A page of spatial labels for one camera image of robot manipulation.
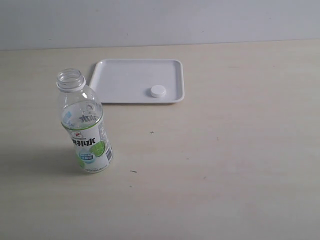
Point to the white bottle cap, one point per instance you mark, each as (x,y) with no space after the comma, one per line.
(158,91)

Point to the white rectangular tray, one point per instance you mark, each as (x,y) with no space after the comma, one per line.
(128,81)

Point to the clear plastic water bottle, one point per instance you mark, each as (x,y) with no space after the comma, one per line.
(81,114)

